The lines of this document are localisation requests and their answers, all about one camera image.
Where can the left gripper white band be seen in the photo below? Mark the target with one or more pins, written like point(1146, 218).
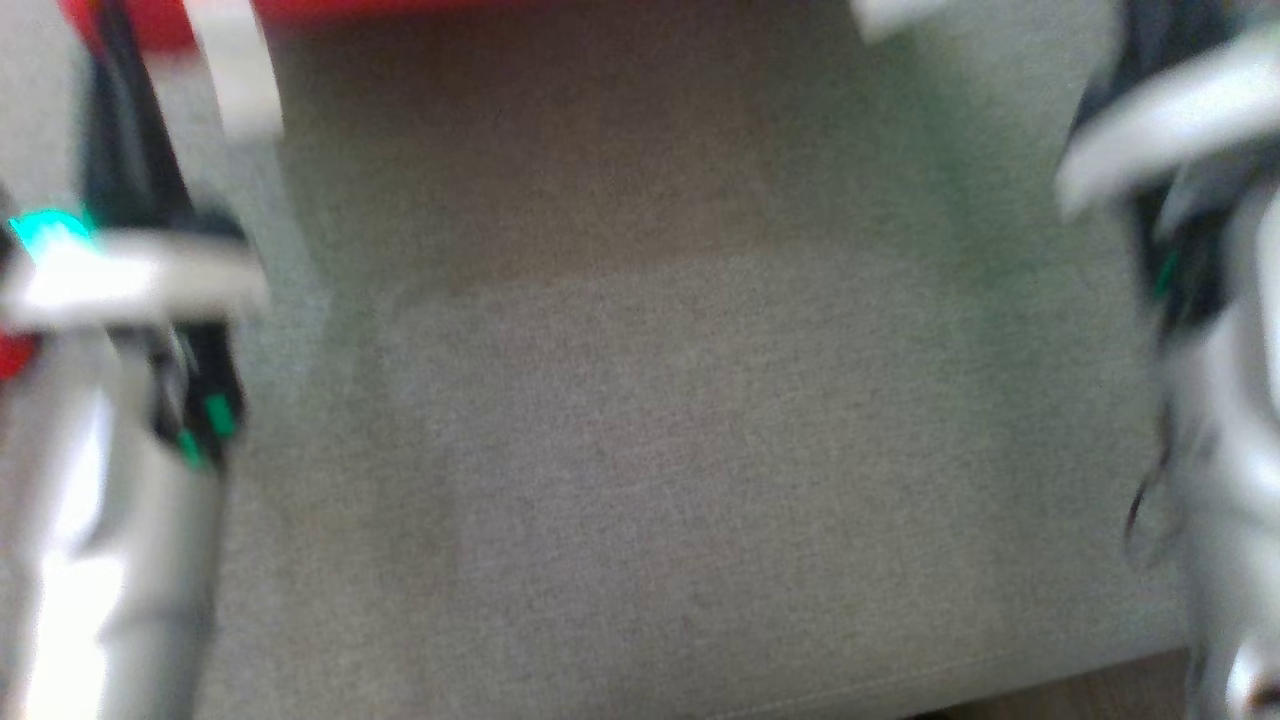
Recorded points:
point(130, 275)

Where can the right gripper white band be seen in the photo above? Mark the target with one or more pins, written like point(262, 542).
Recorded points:
point(1170, 120)

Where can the red and white sports jersey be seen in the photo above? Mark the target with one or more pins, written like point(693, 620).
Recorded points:
point(380, 8)

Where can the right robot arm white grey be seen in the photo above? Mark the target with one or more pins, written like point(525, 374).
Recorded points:
point(1235, 420)

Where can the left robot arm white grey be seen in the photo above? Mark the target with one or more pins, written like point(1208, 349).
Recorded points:
point(90, 520)

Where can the grey fabric sofa seat cushion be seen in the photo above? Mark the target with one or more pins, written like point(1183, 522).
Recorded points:
point(650, 400)

